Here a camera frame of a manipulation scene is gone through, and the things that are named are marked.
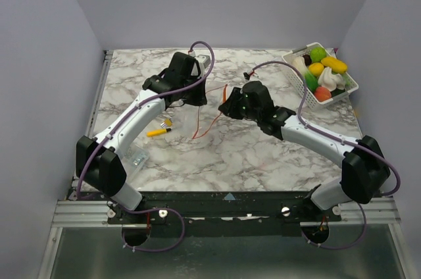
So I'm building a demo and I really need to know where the clear zip bag orange zipper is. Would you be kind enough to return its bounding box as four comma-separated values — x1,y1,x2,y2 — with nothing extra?
182,82,228,140

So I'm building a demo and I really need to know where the yellow corn toy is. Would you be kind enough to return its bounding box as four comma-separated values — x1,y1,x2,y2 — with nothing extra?
321,57,348,74

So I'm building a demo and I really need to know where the white green bok choy toy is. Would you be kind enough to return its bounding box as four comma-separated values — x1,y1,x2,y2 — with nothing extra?
292,56,318,93

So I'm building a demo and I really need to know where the yellow round lemon toy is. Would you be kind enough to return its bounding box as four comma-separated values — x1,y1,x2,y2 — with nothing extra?
308,63,325,78

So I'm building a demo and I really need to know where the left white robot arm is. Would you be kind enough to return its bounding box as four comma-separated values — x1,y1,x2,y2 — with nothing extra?
76,51,214,223

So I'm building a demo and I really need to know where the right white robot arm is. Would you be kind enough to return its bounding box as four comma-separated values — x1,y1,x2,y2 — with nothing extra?
218,81,390,221

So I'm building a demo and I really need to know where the white perforated plastic basket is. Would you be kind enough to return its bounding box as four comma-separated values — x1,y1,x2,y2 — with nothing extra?
282,42,359,111

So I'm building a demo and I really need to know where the orange peach toy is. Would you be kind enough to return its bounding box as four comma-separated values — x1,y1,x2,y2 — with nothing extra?
313,86,332,102

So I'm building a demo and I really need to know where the white dumpling toy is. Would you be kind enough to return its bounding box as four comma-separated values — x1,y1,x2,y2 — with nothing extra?
318,67,336,91

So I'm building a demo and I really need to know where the green cabbage toy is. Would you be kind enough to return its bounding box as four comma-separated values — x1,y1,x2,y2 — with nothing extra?
309,47,328,63

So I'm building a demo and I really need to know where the clear plastic screw box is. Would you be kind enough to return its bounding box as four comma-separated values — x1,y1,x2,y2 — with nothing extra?
122,144,149,176

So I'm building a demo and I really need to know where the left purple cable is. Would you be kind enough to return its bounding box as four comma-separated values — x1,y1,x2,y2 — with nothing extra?
76,41,216,253

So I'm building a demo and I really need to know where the purple cable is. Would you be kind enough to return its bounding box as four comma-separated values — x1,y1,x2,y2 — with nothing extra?
253,61,402,250
76,41,216,253

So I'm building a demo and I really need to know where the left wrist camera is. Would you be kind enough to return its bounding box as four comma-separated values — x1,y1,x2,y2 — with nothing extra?
195,55,211,71

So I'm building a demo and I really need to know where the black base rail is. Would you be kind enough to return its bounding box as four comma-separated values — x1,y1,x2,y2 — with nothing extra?
108,191,341,238

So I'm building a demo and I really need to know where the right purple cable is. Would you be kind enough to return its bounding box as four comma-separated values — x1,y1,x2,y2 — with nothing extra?
253,61,402,250

